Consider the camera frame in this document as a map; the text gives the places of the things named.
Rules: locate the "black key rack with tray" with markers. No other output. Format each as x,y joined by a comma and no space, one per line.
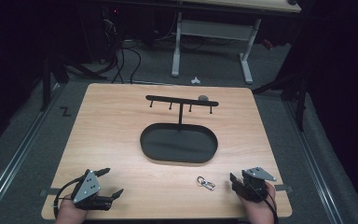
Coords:
178,144

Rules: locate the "grey tape strip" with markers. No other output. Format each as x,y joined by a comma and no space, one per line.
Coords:
283,188
51,192

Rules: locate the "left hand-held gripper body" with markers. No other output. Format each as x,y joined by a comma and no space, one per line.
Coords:
87,189

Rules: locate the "metal floor rail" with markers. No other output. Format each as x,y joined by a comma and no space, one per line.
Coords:
18,155
313,168

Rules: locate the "person's left hand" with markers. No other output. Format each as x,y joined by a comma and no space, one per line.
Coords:
70,214

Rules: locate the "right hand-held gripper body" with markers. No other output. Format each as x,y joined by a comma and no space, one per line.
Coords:
254,185

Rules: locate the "white metal frame desk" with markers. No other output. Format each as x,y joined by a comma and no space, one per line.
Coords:
214,29

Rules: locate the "small grey object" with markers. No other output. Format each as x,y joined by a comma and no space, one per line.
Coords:
203,97

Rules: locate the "black metal stand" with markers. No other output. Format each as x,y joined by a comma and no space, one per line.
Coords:
46,84
301,93

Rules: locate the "person's right hand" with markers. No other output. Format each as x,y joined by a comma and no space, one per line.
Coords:
261,211

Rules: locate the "small white object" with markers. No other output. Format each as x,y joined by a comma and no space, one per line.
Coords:
195,81

